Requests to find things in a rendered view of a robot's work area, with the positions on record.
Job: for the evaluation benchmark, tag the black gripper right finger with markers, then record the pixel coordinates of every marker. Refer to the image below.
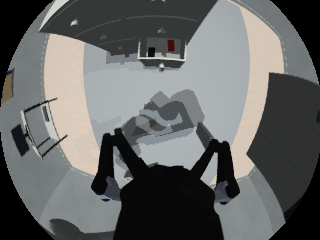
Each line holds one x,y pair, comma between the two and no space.
226,185

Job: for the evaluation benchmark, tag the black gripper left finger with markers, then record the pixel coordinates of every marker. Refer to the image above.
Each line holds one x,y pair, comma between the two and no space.
104,183

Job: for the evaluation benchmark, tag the grey drawer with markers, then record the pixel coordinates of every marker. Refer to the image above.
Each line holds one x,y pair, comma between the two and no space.
120,45
86,12
191,8
162,26
162,55
109,31

